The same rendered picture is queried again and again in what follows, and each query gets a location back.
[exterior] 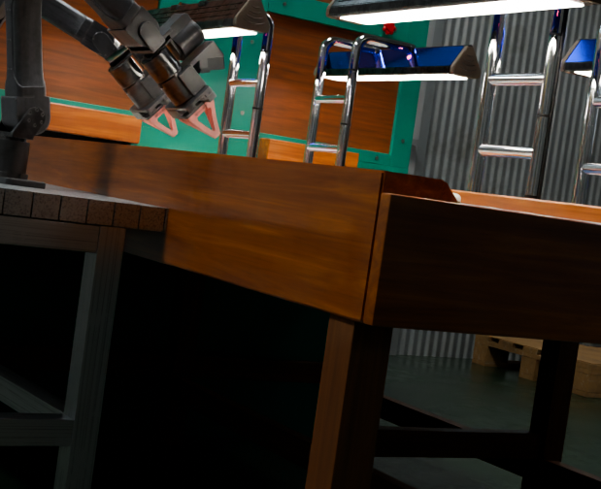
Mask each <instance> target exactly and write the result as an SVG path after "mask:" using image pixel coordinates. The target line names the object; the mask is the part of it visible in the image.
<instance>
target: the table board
mask: <svg viewBox="0 0 601 489"><path fill-rule="evenodd" d="M363 323H364V324H367V325H370V326H376V327H387V328H400V329H413V330H425V331H437V332H450V333H462V334H475V335H487V336H499V337H512V338H524V339H536V340H549V341H562V342H585V343H598V344H601V224H596V223H589V222H583V221H577V220H570V219H563V218H557V217H550V216H543V215H537V214H531V213H524V212H511V211H505V210H498V209H492V208H485V207H479V206H472V205H465V204H458V203H453V202H446V201H439V200H432V199H425V198H419V197H413V196H406V195H399V194H393V193H385V192H384V193H382V196H381V202H380V209H379V216H378V223H377V230H376V236H375V242H374V249H373V256H372V263H371V270H370V276H369V283H368V290H367V297H366V304H365V311H364V317H363Z"/></svg>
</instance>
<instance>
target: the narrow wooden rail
mask: <svg viewBox="0 0 601 489"><path fill-rule="evenodd" d="M451 192H452V193H456V194H458V195H459V196H460V198H461V200H460V202H461V203H463V204H469V205H476V206H484V207H491V208H496V209H502V210H509V211H516V212H529V213H536V214H541V215H547V216H554V217H561V218H567V219H575V220H582V221H589V222H597V223H601V207H598V206H590V205H581V204H573V203H564V202H555V201H547V200H539V199H530V198H521V197H513V196H504V195H496V194H487V193H479V192H470V191H462V190H453V189H451Z"/></svg>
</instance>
